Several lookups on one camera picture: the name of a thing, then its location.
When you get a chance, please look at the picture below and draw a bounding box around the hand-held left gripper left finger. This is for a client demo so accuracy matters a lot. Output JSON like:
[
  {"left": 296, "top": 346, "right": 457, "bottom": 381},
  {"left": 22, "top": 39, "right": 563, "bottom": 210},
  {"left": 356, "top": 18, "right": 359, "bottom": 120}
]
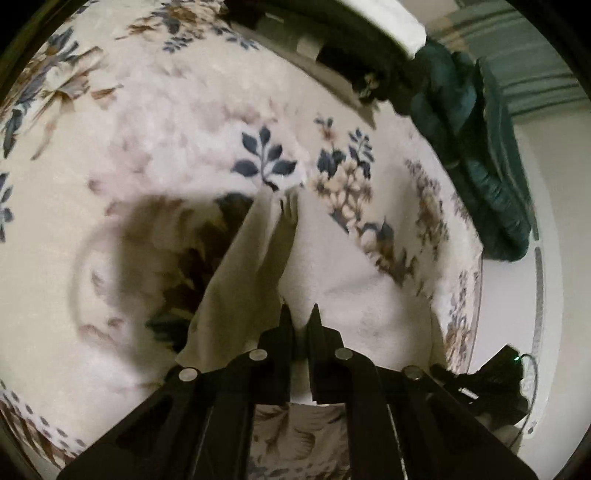
[{"left": 58, "top": 304, "right": 295, "bottom": 480}]

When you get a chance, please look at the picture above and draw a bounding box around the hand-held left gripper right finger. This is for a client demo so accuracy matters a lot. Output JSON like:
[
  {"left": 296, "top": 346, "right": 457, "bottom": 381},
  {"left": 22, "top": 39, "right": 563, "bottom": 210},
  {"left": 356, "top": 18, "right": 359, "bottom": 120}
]
[{"left": 307, "top": 303, "right": 539, "bottom": 480}]

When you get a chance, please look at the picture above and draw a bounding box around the white small garment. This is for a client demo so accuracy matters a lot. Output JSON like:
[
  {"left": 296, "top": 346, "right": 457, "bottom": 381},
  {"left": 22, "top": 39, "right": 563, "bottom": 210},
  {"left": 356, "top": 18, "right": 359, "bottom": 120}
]
[{"left": 177, "top": 182, "right": 450, "bottom": 407}]

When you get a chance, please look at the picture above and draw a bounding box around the dark green cloth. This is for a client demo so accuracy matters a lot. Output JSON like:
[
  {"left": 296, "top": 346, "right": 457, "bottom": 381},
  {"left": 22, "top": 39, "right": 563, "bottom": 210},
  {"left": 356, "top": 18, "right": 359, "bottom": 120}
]
[{"left": 408, "top": 41, "right": 533, "bottom": 262}]

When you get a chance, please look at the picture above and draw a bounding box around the floral printed blanket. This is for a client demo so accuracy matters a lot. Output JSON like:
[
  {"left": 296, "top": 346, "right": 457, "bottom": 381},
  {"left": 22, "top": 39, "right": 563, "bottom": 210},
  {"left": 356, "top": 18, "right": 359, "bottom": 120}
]
[{"left": 0, "top": 0, "right": 486, "bottom": 480}]

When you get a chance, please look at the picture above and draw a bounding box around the white pillow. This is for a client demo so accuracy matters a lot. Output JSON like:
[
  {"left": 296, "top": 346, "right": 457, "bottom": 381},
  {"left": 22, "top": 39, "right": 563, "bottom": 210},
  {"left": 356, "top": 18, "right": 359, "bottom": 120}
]
[{"left": 346, "top": 0, "right": 428, "bottom": 57}]

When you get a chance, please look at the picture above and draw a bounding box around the green striped cloth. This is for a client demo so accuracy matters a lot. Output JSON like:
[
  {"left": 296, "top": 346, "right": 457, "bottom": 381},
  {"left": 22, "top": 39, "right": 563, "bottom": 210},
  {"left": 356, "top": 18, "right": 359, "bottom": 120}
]
[{"left": 434, "top": 8, "right": 588, "bottom": 117}]

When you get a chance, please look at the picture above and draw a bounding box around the dark bed frame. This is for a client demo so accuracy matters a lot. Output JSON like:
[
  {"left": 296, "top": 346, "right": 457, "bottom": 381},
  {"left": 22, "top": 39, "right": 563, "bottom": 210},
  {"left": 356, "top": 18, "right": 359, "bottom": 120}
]
[{"left": 225, "top": 0, "right": 419, "bottom": 114}]

